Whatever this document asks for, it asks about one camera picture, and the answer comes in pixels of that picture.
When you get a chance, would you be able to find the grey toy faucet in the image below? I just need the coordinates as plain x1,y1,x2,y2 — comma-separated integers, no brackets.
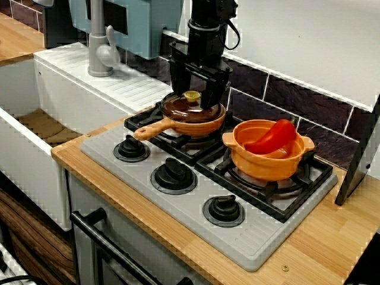
87,0,121,77

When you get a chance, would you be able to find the white toy sink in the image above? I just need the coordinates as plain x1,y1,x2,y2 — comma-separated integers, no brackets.
0,41,179,232

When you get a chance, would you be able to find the dark tile backsplash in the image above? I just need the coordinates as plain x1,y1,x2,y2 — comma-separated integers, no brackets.
0,0,378,179

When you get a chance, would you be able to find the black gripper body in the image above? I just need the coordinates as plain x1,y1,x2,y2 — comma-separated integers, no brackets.
169,20,232,81

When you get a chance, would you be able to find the brown transparent pan lid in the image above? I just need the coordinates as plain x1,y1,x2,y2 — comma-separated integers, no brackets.
160,90,226,121

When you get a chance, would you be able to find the grey toy stove plate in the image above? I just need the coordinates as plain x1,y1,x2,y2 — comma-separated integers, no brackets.
79,103,339,273

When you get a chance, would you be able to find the orange toy frying pan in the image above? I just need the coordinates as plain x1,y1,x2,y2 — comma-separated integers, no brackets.
133,100,227,142

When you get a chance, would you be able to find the black oven door handle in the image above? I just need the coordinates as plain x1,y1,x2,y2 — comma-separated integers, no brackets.
69,207,194,285

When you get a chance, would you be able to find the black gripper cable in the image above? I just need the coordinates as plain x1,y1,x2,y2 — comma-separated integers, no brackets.
224,19,240,51

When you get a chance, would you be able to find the teal toy cabinet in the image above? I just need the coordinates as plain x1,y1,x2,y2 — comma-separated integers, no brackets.
68,0,185,60

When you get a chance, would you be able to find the red toy chili pepper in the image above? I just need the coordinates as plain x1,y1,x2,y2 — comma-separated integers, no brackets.
243,117,297,155

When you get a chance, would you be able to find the aluminium frame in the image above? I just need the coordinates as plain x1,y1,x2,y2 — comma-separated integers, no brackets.
0,243,30,285

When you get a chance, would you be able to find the grey oven door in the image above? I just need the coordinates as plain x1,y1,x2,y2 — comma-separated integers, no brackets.
71,175,208,285

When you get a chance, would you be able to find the orange toy pot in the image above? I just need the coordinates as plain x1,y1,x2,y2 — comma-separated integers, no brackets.
221,119,315,182

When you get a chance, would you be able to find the dark grey board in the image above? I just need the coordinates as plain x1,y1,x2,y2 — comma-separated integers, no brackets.
334,94,380,206

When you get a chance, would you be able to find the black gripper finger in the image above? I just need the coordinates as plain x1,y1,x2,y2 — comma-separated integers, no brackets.
201,74,232,109
170,56,194,96

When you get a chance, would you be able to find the black burner grate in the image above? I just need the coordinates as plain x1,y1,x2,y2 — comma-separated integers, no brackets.
123,100,249,167
194,127,334,224

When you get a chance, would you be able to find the black stove knob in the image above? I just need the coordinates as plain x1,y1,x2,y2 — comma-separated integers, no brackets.
113,135,151,163
150,157,198,195
202,195,246,228

